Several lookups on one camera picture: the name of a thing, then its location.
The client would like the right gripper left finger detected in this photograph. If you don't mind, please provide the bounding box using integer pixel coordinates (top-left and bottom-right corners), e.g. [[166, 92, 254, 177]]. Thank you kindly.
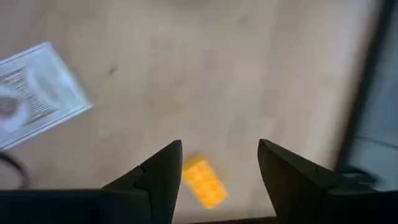
[[101, 139, 183, 224]]

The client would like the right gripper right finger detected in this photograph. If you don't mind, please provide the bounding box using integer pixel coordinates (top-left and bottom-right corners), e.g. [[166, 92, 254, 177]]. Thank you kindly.
[[257, 138, 374, 224]]

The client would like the yellow toy brick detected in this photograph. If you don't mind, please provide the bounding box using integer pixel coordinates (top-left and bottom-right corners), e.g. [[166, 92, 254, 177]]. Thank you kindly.
[[182, 155, 229, 210]]

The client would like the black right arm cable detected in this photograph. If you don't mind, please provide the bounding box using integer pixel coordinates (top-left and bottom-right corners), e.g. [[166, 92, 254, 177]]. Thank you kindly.
[[0, 151, 31, 190]]

